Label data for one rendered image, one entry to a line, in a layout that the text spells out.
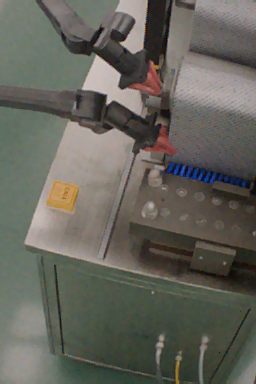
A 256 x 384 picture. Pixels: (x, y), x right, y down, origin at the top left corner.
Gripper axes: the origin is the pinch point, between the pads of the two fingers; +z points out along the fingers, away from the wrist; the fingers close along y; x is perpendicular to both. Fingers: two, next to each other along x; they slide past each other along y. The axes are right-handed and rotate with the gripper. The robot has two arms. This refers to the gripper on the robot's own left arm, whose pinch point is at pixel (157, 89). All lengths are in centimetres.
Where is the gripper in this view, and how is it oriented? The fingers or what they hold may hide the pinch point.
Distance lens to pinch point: 179.0
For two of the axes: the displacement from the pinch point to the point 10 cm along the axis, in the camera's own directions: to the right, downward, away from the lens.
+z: 6.7, 5.0, 5.4
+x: 7.2, -2.6, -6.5
